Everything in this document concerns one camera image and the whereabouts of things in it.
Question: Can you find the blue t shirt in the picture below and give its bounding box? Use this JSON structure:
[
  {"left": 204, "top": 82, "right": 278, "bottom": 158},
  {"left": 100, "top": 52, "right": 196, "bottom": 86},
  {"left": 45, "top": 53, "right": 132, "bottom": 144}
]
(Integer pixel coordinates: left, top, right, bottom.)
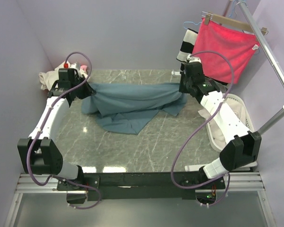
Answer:
[{"left": 81, "top": 83, "right": 187, "bottom": 135}]

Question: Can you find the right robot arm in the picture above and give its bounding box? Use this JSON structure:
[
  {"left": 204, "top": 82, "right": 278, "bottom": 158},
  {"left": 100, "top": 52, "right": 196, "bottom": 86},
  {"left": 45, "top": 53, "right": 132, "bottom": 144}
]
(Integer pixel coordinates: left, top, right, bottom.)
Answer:
[{"left": 179, "top": 61, "right": 262, "bottom": 189}]

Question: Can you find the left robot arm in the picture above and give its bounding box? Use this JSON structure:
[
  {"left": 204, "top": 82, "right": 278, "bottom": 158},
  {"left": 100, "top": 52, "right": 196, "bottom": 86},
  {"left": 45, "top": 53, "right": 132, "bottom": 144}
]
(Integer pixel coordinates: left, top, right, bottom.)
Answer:
[{"left": 17, "top": 68, "right": 96, "bottom": 190}]

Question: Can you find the pink folded t shirt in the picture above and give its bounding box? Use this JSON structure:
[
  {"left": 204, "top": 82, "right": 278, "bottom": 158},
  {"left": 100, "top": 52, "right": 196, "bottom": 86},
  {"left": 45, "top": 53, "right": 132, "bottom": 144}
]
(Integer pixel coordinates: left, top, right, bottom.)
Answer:
[{"left": 71, "top": 62, "right": 88, "bottom": 74}]

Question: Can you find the cream folded t shirt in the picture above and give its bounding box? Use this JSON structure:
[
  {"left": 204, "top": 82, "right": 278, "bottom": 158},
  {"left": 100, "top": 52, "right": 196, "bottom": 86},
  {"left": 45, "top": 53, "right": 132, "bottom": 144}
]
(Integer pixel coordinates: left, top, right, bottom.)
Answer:
[{"left": 38, "top": 70, "right": 59, "bottom": 91}]

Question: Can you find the black white striped cloth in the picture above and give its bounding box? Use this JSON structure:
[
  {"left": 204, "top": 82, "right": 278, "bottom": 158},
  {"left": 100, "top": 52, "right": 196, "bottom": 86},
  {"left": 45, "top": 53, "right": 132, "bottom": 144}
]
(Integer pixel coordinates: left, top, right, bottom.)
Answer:
[{"left": 177, "top": 29, "right": 198, "bottom": 63}]

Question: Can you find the white laundry basket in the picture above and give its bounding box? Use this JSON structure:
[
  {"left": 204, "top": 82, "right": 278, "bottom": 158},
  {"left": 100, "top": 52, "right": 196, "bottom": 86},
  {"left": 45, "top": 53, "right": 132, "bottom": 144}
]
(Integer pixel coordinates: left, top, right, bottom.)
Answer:
[{"left": 206, "top": 94, "right": 254, "bottom": 153}]

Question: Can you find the white t shirt in basket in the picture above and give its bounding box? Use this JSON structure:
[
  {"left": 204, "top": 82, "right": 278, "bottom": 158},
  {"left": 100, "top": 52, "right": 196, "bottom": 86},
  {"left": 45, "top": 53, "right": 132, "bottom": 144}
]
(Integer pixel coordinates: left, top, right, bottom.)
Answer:
[{"left": 206, "top": 97, "right": 246, "bottom": 153}]

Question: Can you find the red towel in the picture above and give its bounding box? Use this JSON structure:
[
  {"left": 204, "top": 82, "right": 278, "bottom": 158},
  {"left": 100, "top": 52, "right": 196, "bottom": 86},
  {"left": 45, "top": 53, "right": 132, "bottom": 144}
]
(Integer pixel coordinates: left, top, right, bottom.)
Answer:
[{"left": 192, "top": 21, "right": 260, "bottom": 84}]

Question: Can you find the wooden clip hanger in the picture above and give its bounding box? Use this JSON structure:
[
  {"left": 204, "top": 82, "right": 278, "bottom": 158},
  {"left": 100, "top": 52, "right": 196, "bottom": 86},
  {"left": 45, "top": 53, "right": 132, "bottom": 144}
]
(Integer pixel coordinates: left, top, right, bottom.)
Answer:
[{"left": 202, "top": 11, "right": 268, "bottom": 36}]

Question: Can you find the metal clothes rack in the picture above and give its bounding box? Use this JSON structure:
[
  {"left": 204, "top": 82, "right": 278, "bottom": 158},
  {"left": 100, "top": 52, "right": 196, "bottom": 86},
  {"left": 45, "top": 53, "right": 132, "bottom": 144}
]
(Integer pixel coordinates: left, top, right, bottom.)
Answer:
[{"left": 171, "top": 0, "right": 284, "bottom": 171}]

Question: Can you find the black base beam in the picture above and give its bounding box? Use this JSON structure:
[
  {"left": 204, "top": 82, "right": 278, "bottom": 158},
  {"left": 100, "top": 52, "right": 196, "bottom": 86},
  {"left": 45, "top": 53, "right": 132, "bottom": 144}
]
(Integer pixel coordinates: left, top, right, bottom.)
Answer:
[{"left": 57, "top": 171, "right": 226, "bottom": 200}]

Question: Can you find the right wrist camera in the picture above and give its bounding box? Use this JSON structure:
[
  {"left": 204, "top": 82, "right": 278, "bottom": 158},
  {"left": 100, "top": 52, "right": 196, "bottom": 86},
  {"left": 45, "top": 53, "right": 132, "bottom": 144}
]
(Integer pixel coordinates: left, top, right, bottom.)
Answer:
[{"left": 186, "top": 54, "right": 201, "bottom": 63}]

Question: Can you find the aluminium rail frame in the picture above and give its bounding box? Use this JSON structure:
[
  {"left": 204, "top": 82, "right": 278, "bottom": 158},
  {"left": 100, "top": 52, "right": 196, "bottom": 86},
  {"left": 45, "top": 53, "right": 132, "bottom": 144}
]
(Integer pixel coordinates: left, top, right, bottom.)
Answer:
[{"left": 4, "top": 172, "right": 277, "bottom": 227}]

